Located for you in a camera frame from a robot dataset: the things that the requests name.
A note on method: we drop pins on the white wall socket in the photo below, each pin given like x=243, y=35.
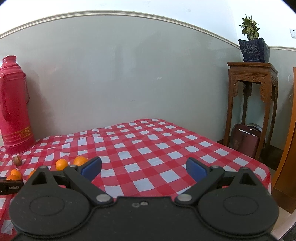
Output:
x=293, y=33

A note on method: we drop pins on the small yellow-orange mandarin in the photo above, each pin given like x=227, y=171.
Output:
x=61, y=164

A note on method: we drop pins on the small brown nut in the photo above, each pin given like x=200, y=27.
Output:
x=17, y=161

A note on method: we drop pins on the red checkered tablecloth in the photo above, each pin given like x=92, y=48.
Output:
x=140, y=158

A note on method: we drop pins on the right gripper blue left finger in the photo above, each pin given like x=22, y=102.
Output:
x=81, y=177

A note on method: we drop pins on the dark red bag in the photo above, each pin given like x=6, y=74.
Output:
x=245, y=139

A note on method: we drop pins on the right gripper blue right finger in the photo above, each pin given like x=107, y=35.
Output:
x=206, y=179

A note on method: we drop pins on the wooden chair right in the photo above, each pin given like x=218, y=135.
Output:
x=283, y=182

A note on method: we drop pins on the green potted plant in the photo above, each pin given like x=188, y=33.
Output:
x=250, y=28

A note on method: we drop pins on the carved wooden plant stand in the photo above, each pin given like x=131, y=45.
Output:
x=259, y=85

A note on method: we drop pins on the small orange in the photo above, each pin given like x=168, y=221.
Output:
x=16, y=172

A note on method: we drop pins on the red thermos flask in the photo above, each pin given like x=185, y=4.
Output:
x=16, y=129

